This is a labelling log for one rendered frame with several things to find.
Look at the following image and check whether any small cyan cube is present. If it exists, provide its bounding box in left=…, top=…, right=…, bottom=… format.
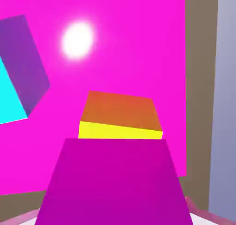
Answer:
left=0, top=14, right=51, bottom=125

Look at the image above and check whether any small magenta cube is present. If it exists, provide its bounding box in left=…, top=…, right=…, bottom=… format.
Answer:
left=34, top=138, right=194, bottom=225

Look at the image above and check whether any small yellow cube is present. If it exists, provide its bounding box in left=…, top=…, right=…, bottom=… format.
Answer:
left=78, top=90, right=164, bottom=140

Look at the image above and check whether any large magenta box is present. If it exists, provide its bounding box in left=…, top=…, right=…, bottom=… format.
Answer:
left=0, top=0, right=188, bottom=196

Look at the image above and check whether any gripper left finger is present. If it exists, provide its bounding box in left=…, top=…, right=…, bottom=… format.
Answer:
left=0, top=209, right=40, bottom=225

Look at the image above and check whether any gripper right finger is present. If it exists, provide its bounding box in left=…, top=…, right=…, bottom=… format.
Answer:
left=185, top=195, right=236, bottom=225

